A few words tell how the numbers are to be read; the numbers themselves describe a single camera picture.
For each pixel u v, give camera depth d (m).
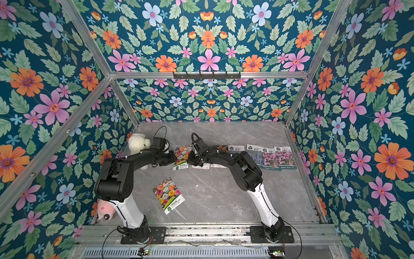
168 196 0.86
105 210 0.75
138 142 0.84
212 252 0.77
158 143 0.80
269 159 0.99
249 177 0.60
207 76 0.93
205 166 0.94
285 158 1.00
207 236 0.75
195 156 0.87
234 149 1.04
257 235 0.72
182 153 1.02
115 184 0.50
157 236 0.73
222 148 1.06
